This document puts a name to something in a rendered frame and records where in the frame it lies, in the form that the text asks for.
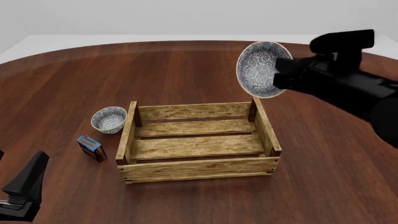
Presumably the large patterned blue-white bowl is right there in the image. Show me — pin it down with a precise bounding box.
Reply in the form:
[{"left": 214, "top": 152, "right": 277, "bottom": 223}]
[{"left": 236, "top": 40, "right": 294, "bottom": 99}]

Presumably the small patterned blue-white bowl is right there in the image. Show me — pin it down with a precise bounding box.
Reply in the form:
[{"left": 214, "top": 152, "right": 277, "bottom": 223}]
[{"left": 90, "top": 106, "right": 128, "bottom": 134}]

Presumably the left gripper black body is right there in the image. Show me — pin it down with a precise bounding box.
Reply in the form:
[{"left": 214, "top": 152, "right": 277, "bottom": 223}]
[{"left": 0, "top": 197, "right": 43, "bottom": 223}]

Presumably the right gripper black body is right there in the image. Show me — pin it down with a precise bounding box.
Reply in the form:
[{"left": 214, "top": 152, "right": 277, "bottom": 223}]
[{"left": 298, "top": 55, "right": 343, "bottom": 95}]

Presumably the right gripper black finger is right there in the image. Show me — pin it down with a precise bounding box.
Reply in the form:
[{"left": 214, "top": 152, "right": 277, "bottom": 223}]
[
  {"left": 274, "top": 57, "right": 313, "bottom": 76},
  {"left": 272, "top": 73, "right": 307, "bottom": 91}
]

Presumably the blue pudding box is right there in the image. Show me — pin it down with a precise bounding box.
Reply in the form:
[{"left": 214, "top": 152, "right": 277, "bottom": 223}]
[{"left": 76, "top": 134, "right": 108, "bottom": 164}]

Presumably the wooden slat tray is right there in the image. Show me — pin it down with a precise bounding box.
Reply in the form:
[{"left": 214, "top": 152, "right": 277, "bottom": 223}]
[{"left": 115, "top": 96, "right": 283, "bottom": 185}]

